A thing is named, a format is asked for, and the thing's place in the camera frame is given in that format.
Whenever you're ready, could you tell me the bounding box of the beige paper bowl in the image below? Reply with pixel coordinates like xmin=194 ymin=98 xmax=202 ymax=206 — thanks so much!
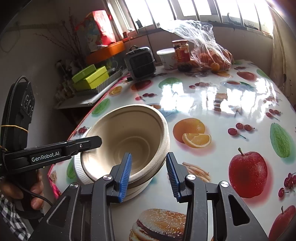
xmin=122 ymin=170 xmax=160 ymax=202
xmin=127 ymin=127 xmax=170 ymax=186
xmin=81 ymin=104 xmax=170 ymax=187

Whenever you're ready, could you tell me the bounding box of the white paper plate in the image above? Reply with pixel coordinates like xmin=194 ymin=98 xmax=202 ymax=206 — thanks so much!
xmin=74 ymin=153 xmax=93 ymax=185

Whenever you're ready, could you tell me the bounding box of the checkered left sleeve forearm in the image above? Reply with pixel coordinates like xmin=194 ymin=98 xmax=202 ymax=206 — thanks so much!
xmin=1 ymin=193 xmax=30 ymax=240

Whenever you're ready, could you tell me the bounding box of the person's left hand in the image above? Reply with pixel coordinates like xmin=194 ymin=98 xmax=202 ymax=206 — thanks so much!
xmin=0 ymin=170 xmax=45 ymax=211

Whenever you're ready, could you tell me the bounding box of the black white striped box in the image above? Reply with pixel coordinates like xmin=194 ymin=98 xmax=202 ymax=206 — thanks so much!
xmin=73 ymin=69 xmax=123 ymax=96

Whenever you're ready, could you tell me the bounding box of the upper green box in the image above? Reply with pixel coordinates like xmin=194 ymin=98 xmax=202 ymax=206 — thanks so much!
xmin=72 ymin=64 xmax=96 ymax=83

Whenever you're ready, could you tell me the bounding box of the green box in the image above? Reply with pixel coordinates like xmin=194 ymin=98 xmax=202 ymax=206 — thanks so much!
xmin=72 ymin=64 xmax=96 ymax=83
xmin=73 ymin=66 xmax=109 ymax=91

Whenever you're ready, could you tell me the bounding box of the lower green box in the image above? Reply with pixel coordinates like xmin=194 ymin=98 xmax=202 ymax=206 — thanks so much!
xmin=73 ymin=66 xmax=109 ymax=91

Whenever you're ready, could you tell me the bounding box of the orange tray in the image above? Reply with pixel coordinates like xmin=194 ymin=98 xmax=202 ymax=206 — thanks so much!
xmin=85 ymin=41 xmax=125 ymax=65

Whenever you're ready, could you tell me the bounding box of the black portable heater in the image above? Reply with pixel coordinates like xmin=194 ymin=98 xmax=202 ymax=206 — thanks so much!
xmin=125 ymin=45 xmax=156 ymax=80

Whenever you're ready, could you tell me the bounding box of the red gift bag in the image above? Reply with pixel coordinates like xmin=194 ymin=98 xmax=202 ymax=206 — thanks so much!
xmin=75 ymin=10 xmax=116 ymax=52

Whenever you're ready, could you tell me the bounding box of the white plastic tub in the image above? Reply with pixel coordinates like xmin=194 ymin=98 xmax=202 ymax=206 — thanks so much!
xmin=157 ymin=48 xmax=177 ymax=70

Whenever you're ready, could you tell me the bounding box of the red label sauce jar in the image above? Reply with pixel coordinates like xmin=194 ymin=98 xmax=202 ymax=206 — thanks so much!
xmin=172 ymin=40 xmax=192 ymax=72

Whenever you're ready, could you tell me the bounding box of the patterned cream curtain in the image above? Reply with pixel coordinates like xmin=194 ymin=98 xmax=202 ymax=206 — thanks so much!
xmin=270 ymin=9 xmax=295 ymax=105

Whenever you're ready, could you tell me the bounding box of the plastic bag of oranges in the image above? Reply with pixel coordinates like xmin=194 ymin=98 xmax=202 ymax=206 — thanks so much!
xmin=161 ymin=20 xmax=234 ymax=72

